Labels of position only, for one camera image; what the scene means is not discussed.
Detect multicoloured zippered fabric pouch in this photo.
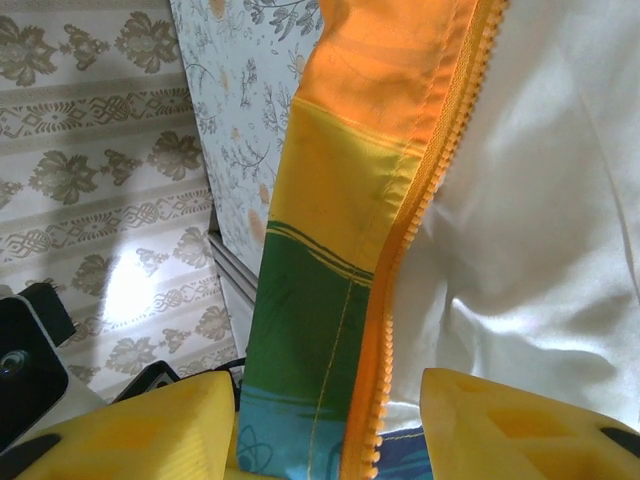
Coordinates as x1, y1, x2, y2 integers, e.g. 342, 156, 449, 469
238, 0, 640, 480

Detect floral print table cover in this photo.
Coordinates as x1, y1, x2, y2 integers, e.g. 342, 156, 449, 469
167, 0, 324, 254

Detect aluminium frame rail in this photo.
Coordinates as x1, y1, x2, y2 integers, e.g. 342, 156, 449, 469
207, 232, 259, 314

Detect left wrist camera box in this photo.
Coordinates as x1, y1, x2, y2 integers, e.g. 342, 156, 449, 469
0, 282, 109, 441

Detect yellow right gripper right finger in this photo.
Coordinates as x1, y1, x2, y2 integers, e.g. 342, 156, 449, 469
421, 367, 640, 480

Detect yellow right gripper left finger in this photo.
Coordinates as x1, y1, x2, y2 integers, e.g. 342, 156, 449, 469
0, 371, 238, 480

